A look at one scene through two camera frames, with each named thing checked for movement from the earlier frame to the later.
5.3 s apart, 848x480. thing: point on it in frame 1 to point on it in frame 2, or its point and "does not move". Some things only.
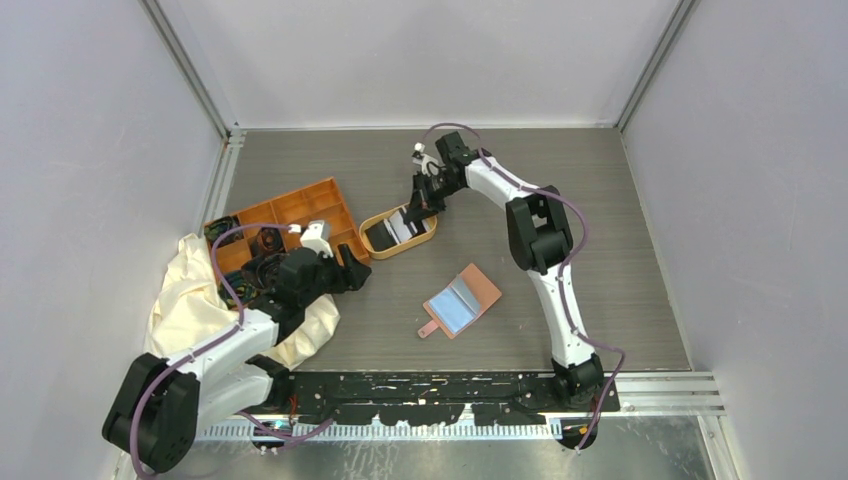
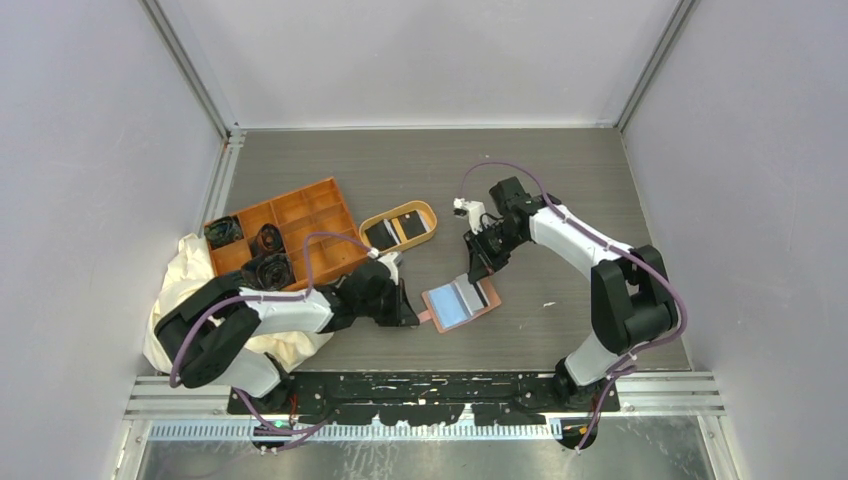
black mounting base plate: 415,398 does not move
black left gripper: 349,275 to 402,312
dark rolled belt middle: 268,241 does not move
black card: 379,236 does not move
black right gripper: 419,208 to 482,263
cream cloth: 194,305 does not move
